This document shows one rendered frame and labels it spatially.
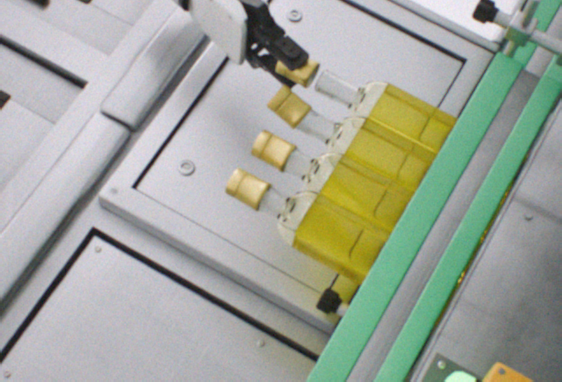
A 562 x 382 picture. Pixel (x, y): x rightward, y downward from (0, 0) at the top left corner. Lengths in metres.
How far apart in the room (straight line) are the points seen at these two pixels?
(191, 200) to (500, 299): 0.47
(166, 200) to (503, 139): 0.44
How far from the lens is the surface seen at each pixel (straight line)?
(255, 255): 1.43
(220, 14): 1.41
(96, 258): 1.46
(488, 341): 1.13
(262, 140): 1.34
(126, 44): 1.60
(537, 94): 1.29
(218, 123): 1.51
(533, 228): 1.19
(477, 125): 1.25
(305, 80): 1.40
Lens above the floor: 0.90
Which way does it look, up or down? 9 degrees up
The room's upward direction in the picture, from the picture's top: 61 degrees counter-clockwise
